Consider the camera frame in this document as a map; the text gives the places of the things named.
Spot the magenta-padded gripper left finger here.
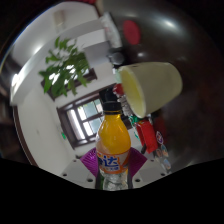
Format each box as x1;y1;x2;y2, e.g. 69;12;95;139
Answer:
60;148;101;190

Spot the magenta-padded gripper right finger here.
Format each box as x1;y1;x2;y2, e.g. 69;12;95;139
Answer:
126;147;168;190

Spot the orange drink bottle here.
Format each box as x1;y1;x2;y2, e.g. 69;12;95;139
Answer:
95;99;132;191

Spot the sheet of colourful round stickers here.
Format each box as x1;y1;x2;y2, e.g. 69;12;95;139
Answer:
154;130;173;174

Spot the red box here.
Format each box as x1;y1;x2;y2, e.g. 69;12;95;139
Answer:
135;119;160;155

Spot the dark wooden double door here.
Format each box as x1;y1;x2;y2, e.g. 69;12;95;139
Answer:
55;89;135;150

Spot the green box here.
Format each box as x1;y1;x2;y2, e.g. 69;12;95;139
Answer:
128;114;141;140

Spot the tray of small white packets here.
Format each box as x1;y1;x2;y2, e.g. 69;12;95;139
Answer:
121;96;135;116

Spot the dark-framed window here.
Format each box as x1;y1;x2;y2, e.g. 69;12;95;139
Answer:
40;68;98;101

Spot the small red ball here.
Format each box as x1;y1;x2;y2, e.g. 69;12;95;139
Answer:
113;83;125;96

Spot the cream yellow cup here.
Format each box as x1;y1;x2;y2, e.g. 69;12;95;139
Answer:
118;61;184;119

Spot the large potted plant, white pot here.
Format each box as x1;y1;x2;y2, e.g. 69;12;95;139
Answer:
38;36;112;100

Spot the small dark round container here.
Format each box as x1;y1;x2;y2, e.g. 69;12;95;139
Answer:
106;48;126;66

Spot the flat round red coaster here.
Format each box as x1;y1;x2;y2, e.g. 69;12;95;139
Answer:
122;19;142;46

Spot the white printed leaflet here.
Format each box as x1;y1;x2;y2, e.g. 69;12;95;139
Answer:
99;12;123;50

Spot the white wall air conditioner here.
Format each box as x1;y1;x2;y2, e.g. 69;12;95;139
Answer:
54;9;68;32

